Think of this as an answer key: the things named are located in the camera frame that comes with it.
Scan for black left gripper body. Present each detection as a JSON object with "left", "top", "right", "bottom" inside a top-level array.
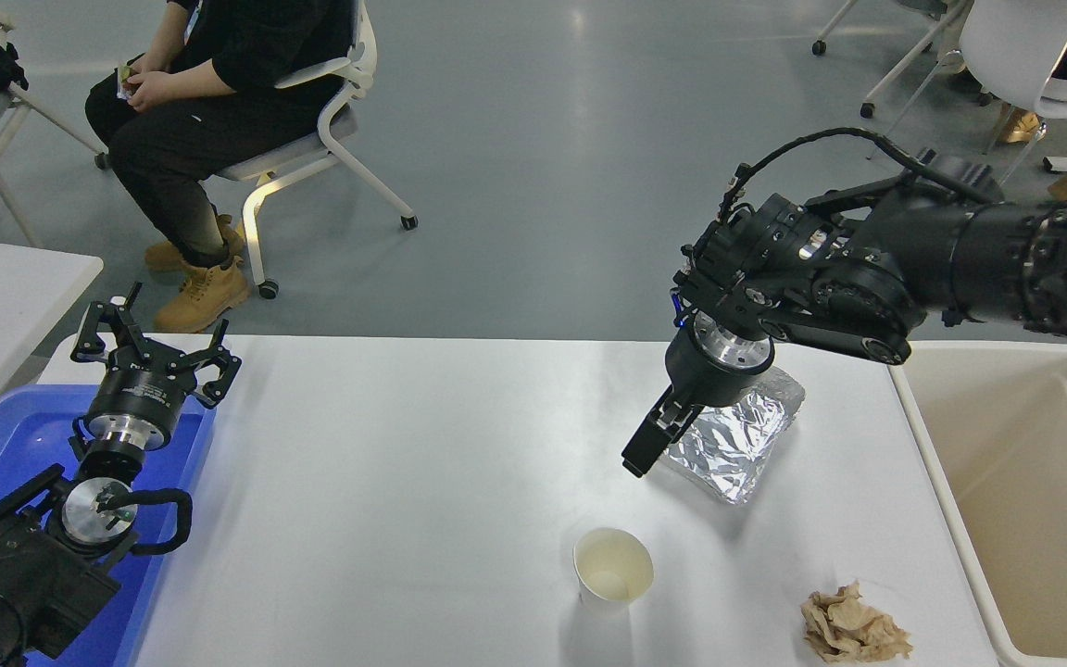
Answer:
[{"left": 86, "top": 361, "right": 196, "bottom": 433}]

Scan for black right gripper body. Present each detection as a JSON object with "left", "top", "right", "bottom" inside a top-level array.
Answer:
[{"left": 665, "top": 335, "right": 772, "bottom": 409}]

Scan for silver foil tray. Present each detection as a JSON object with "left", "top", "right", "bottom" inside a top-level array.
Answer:
[{"left": 659, "top": 366, "right": 808, "bottom": 507}]

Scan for white paper cup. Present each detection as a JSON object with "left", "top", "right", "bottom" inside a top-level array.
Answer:
[{"left": 573, "top": 528, "right": 655, "bottom": 619}]

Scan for person's left hand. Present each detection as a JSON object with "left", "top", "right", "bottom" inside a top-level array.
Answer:
[{"left": 129, "top": 72, "right": 187, "bottom": 112}]

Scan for blue plastic tray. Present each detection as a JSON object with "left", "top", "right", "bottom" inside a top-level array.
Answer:
[{"left": 0, "top": 384, "right": 218, "bottom": 667}]

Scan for crumpled tan paper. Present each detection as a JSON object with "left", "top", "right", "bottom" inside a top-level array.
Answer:
[{"left": 801, "top": 583, "right": 914, "bottom": 664}]

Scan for grey wheeled office chair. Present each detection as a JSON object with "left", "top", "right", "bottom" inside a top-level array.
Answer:
[{"left": 214, "top": 0, "right": 419, "bottom": 299}]

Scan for large pale plastic bin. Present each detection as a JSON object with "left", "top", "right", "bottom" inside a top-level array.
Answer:
[{"left": 890, "top": 341, "right": 1067, "bottom": 667}]

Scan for wheeled chair white legs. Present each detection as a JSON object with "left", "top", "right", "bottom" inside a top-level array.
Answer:
[{"left": 811, "top": 0, "right": 998, "bottom": 120}]

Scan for white shell chair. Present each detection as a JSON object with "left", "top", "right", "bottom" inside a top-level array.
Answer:
[{"left": 867, "top": 0, "right": 1067, "bottom": 200}]

